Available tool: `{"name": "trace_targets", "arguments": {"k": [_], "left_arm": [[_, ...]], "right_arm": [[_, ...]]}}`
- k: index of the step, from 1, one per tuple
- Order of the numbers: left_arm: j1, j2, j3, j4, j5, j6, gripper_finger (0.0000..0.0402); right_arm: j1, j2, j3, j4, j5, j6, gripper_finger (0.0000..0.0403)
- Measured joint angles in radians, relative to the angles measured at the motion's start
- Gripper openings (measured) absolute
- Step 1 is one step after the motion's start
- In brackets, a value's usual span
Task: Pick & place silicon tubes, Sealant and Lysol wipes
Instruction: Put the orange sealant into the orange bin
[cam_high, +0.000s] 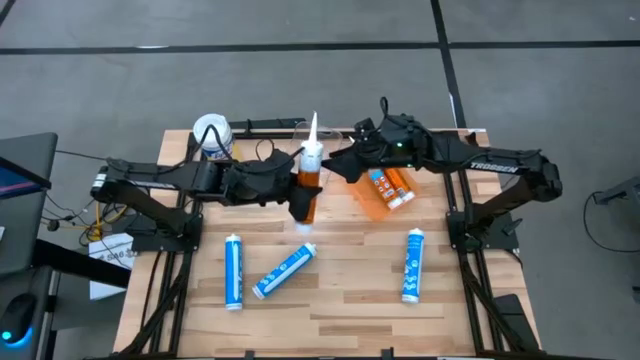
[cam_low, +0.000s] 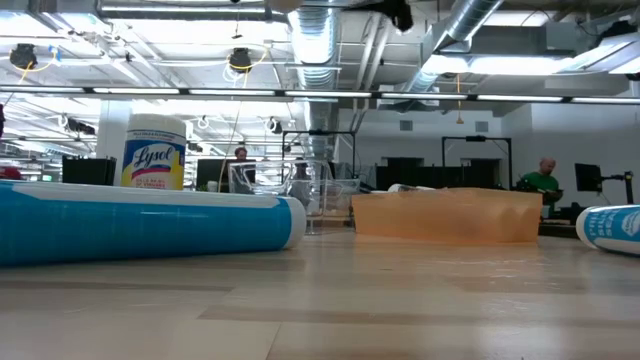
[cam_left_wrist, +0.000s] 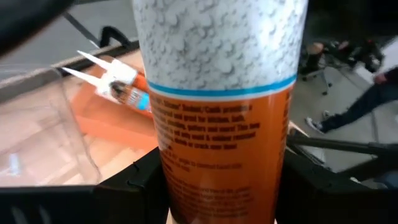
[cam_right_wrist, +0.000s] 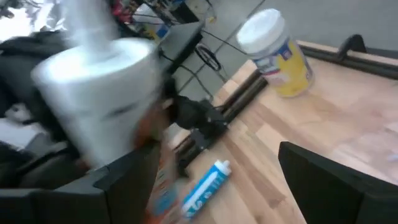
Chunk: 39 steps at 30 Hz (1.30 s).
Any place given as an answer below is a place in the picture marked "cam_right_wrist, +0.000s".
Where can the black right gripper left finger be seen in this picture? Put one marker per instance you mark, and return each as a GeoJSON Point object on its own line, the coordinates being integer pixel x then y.
{"type": "Point", "coordinates": [130, 186]}

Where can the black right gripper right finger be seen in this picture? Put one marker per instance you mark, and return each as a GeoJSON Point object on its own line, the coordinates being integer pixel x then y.
{"type": "Point", "coordinates": [323, 186]}

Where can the orange sealant tube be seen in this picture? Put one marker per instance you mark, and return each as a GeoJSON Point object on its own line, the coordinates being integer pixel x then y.
{"type": "Point", "coordinates": [93, 93]}

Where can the Lysol wipes canister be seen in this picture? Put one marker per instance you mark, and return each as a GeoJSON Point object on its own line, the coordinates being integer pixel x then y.
{"type": "Point", "coordinates": [280, 59]}

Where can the blue silicone tube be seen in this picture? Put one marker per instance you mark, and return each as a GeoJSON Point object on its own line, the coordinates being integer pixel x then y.
{"type": "Point", "coordinates": [205, 189]}

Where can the black chair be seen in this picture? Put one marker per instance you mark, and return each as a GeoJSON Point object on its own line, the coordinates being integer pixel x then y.
{"type": "Point", "coordinates": [18, 53]}

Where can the black camera on bracket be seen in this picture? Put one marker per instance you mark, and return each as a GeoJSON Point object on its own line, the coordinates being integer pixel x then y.
{"type": "Point", "coordinates": [199, 116]}

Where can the black table frame rail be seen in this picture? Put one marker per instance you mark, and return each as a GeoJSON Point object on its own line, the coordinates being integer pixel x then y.
{"type": "Point", "coordinates": [245, 90]}
{"type": "Point", "coordinates": [367, 67]}

